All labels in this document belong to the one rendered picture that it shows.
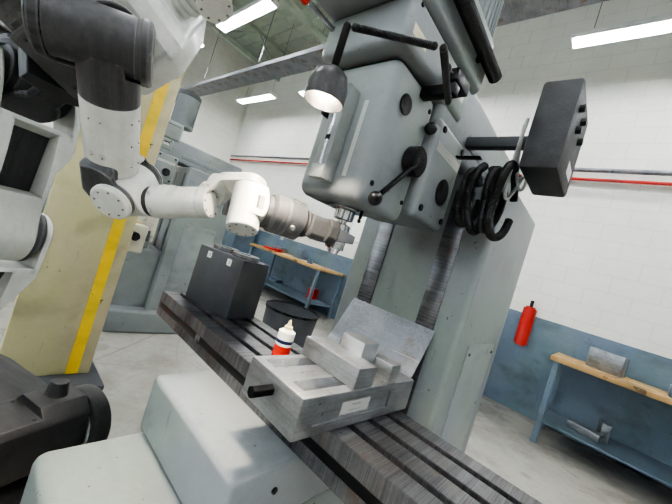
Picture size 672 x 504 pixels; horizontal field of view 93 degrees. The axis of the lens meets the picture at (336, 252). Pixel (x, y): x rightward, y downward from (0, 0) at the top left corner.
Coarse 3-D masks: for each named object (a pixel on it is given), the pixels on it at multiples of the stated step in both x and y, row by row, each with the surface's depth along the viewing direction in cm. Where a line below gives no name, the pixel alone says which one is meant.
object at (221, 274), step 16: (208, 256) 105; (224, 256) 101; (240, 256) 100; (208, 272) 104; (224, 272) 100; (240, 272) 97; (256, 272) 102; (192, 288) 107; (208, 288) 103; (224, 288) 99; (240, 288) 98; (256, 288) 104; (208, 304) 101; (224, 304) 98; (240, 304) 100; (256, 304) 106
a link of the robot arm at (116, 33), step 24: (48, 0) 43; (72, 0) 44; (48, 24) 43; (72, 24) 44; (96, 24) 45; (120, 24) 47; (48, 48) 45; (72, 48) 46; (96, 48) 46; (120, 48) 47; (96, 72) 49; (120, 72) 50; (96, 96) 51; (120, 96) 52
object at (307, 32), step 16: (240, 0) 743; (288, 0) 590; (272, 16) 763; (288, 16) 743; (304, 16) 622; (224, 32) 886; (240, 32) 798; (256, 32) 825; (272, 32) 823; (288, 32) 800; (304, 32) 784; (320, 32) 656; (240, 48) 802; (256, 48) 919; (272, 48) 891; (288, 48) 871; (304, 48) 848; (256, 64) 847
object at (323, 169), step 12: (348, 84) 67; (348, 96) 67; (348, 108) 68; (336, 120) 67; (348, 120) 69; (324, 132) 69; (336, 132) 67; (324, 144) 68; (336, 144) 68; (324, 156) 67; (336, 156) 68; (312, 168) 69; (324, 168) 67; (336, 168) 69; (324, 180) 69
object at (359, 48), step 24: (408, 0) 62; (336, 24) 74; (384, 24) 64; (408, 24) 61; (432, 24) 66; (360, 48) 68; (384, 48) 65; (408, 48) 64; (432, 72) 70; (456, 120) 85
